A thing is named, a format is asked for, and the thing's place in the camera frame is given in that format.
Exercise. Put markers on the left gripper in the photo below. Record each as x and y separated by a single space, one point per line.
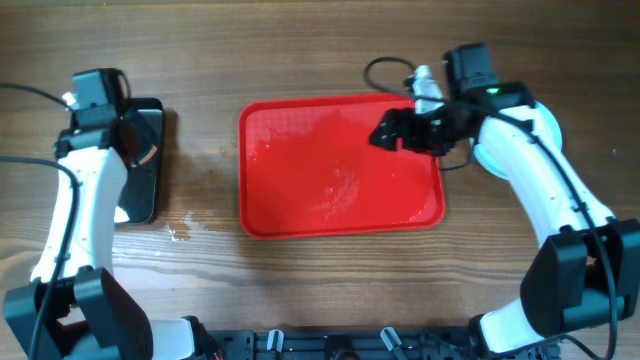
138 163

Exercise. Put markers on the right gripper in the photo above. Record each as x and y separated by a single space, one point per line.
406 132

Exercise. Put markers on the orange green sponge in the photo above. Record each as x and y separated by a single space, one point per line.
147 156

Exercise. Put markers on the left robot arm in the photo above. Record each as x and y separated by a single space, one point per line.
73 307

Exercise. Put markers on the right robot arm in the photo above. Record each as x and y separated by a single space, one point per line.
586 272

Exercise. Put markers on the red plastic tray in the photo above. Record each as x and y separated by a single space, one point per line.
306 168

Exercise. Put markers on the black water basin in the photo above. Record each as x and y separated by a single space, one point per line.
138 202

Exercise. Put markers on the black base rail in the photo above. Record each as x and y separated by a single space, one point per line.
446 343

